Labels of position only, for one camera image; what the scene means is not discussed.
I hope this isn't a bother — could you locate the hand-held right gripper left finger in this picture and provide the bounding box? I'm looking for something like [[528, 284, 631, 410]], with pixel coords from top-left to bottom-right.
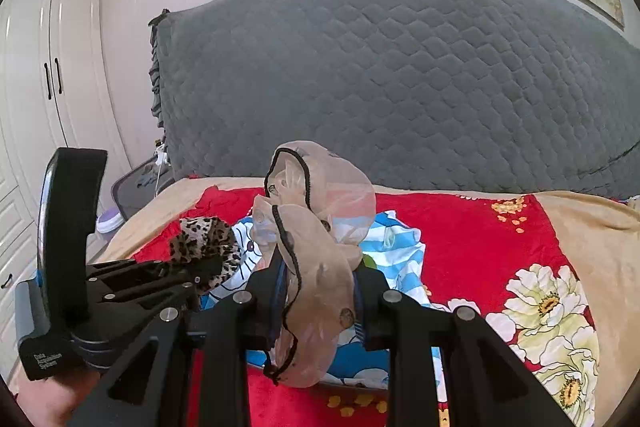
[[65, 249, 288, 427]]

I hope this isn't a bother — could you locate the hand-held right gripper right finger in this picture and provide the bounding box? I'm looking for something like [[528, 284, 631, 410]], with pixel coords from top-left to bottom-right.
[[352, 264, 576, 427]]

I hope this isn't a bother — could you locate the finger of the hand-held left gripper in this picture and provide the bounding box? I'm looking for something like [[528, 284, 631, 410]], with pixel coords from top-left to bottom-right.
[[86, 256, 225, 284], [100, 283, 202, 330]]

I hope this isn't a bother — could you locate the leopard print scrunchie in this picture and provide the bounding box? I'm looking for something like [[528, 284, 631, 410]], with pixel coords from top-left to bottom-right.
[[169, 216, 246, 293]]

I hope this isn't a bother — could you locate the grey box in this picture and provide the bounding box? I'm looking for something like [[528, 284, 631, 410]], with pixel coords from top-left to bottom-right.
[[315, 379, 392, 392]]

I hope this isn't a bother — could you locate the beige sheer scrunchie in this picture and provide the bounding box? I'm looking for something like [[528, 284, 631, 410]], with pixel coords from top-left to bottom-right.
[[249, 140, 377, 388]]

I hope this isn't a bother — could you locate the person's left hand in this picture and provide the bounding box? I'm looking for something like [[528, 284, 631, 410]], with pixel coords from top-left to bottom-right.
[[15, 371, 103, 427]]

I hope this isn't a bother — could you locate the purple waste bin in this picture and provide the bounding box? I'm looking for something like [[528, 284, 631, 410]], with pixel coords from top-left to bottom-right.
[[96, 207, 126, 235]]

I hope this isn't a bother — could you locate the black side table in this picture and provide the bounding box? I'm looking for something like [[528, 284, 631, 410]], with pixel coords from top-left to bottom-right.
[[111, 157, 176, 220]]

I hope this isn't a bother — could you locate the red floral blanket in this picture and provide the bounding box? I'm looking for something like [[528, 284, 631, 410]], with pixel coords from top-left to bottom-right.
[[132, 187, 601, 427]]

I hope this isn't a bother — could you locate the white wardrobe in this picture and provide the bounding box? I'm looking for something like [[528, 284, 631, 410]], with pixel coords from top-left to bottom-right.
[[0, 0, 132, 378]]

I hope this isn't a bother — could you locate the grey quilted headboard cover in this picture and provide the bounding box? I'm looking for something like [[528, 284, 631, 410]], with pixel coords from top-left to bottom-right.
[[147, 0, 640, 200]]

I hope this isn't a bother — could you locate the white charger with cable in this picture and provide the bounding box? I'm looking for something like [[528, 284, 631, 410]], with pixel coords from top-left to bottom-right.
[[152, 141, 172, 195]]

